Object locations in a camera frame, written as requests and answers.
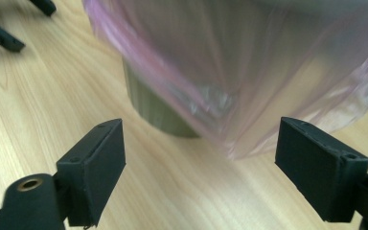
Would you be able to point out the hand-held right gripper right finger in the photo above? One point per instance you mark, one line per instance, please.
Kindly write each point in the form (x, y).
(319, 172)

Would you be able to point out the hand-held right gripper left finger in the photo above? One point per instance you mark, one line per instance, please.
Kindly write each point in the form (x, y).
(92, 172)

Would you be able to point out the green waste bin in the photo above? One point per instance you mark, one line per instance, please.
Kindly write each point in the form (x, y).
(153, 110)

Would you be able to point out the pink plastic bag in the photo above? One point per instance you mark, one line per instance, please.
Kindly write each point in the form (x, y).
(252, 64)

